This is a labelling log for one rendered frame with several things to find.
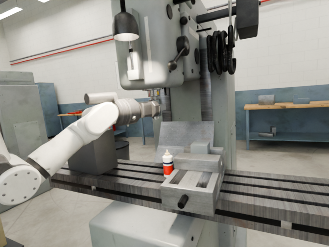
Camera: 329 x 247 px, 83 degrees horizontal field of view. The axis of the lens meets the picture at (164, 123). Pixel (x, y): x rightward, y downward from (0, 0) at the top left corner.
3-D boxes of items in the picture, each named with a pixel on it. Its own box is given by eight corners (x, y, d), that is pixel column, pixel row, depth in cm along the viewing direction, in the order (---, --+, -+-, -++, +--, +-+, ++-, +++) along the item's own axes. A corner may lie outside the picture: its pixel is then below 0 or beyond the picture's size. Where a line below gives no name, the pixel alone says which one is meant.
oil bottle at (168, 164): (171, 178, 73) (169, 151, 71) (162, 177, 75) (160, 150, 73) (175, 174, 77) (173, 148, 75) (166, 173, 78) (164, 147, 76)
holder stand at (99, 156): (98, 176, 81) (91, 131, 77) (68, 169, 92) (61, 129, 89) (118, 166, 91) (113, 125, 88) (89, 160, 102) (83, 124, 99)
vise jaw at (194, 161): (219, 173, 58) (218, 160, 58) (174, 168, 65) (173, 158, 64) (221, 165, 64) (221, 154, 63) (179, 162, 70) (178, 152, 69)
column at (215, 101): (234, 299, 115) (227, 31, 91) (165, 274, 136) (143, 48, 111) (239, 239, 160) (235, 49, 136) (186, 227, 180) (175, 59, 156)
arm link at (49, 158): (90, 151, 51) (22, 216, 39) (69, 142, 56) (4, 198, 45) (68, 120, 44) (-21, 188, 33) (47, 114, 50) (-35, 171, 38)
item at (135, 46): (138, 79, 59) (131, 7, 56) (128, 80, 61) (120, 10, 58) (145, 79, 63) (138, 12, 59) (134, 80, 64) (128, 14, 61)
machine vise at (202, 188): (214, 217, 49) (212, 178, 47) (161, 207, 55) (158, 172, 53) (226, 165, 80) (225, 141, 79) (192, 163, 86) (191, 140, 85)
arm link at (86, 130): (123, 115, 56) (90, 146, 48) (108, 118, 62) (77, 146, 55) (110, 97, 54) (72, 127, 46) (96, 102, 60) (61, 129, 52)
